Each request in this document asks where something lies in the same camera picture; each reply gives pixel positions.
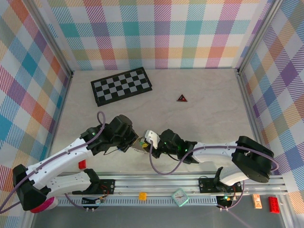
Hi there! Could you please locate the silver keyring with keys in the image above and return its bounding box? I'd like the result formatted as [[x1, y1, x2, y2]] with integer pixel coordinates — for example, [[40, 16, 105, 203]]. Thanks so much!
[[132, 140, 146, 155]]

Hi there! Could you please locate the black grey folding chessboard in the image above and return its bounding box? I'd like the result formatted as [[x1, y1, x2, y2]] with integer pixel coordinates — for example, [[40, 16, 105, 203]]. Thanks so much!
[[90, 66, 153, 108]]

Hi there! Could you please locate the teal alarm clock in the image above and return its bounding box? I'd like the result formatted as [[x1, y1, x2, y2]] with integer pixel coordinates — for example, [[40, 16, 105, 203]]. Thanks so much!
[[171, 187, 190, 207]]

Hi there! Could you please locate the small black controller board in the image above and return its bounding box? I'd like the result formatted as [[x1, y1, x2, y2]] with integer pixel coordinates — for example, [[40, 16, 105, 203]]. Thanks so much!
[[81, 196, 105, 205], [216, 195, 234, 208]]

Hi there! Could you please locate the pink and white roll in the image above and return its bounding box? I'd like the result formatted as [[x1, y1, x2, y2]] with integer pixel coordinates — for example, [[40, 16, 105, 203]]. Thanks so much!
[[30, 197, 58, 214]]

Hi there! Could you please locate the orange wooden piece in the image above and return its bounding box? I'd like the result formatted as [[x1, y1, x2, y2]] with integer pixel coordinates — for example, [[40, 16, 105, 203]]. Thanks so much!
[[252, 193, 263, 209]]

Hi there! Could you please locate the red toy brick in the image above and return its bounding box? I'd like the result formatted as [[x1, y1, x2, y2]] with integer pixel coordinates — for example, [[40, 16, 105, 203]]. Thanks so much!
[[268, 196, 281, 214]]

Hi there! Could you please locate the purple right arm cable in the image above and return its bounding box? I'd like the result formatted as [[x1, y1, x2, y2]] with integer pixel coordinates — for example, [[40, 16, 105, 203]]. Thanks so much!
[[149, 142, 278, 211]]

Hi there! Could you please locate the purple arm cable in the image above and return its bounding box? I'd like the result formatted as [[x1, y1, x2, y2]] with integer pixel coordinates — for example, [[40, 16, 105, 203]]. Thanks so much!
[[0, 111, 107, 213], [149, 142, 278, 211]]

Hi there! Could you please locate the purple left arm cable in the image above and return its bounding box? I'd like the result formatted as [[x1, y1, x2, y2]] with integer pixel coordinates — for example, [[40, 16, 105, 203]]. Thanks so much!
[[0, 111, 107, 213]]

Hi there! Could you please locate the aluminium mounting rail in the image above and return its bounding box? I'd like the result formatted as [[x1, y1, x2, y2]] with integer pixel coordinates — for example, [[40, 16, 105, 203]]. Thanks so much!
[[57, 171, 288, 196]]

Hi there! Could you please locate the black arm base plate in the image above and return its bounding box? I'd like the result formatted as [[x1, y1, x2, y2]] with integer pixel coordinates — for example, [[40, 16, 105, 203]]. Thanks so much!
[[96, 179, 116, 195], [198, 178, 243, 193]]

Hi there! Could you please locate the white slotted cable duct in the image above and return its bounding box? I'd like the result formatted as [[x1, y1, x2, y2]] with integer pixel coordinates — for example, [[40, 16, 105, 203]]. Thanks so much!
[[56, 198, 219, 208]]

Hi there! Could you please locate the aluminium frame bar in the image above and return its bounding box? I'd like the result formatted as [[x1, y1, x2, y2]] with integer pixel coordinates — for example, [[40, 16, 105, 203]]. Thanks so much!
[[236, 0, 285, 76], [23, 0, 75, 78], [236, 68, 263, 144], [44, 71, 73, 167]]

